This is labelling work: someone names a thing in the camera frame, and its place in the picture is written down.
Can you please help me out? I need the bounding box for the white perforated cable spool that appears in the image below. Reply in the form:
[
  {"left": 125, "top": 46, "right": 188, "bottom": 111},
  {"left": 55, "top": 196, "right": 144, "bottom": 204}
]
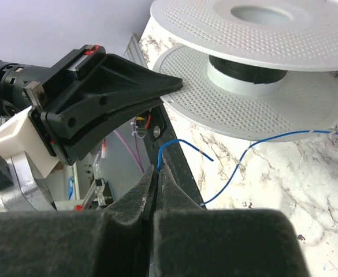
[{"left": 150, "top": 1, "right": 338, "bottom": 141}]

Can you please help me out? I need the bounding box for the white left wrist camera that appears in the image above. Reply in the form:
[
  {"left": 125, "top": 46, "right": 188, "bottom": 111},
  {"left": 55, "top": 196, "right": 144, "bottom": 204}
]
[{"left": 0, "top": 105, "right": 60, "bottom": 213}]

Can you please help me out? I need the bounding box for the long blue wire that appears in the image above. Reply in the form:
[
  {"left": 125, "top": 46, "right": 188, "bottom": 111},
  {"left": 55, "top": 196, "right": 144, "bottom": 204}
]
[{"left": 156, "top": 129, "right": 338, "bottom": 206}]

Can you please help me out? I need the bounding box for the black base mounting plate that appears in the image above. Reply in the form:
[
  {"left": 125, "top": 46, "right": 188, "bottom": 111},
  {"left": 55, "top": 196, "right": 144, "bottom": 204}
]
[{"left": 144, "top": 104, "right": 203, "bottom": 204}]

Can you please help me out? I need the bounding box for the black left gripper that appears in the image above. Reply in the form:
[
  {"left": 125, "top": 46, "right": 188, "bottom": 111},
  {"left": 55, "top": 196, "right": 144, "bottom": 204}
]
[{"left": 23, "top": 44, "right": 183, "bottom": 165}]

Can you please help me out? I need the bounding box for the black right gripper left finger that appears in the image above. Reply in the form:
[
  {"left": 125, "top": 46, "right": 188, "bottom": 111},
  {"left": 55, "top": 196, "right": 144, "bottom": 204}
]
[{"left": 0, "top": 166, "right": 154, "bottom": 276}]

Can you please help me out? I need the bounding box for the aluminium frame rail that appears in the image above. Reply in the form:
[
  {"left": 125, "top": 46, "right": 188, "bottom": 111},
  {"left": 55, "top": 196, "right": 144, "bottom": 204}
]
[{"left": 123, "top": 33, "right": 147, "bottom": 68}]

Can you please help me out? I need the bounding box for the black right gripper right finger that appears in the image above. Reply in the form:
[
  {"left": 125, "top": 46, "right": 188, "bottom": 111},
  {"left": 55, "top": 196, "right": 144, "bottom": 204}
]
[{"left": 154, "top": 167, "right": 310, "bottom": 276}]

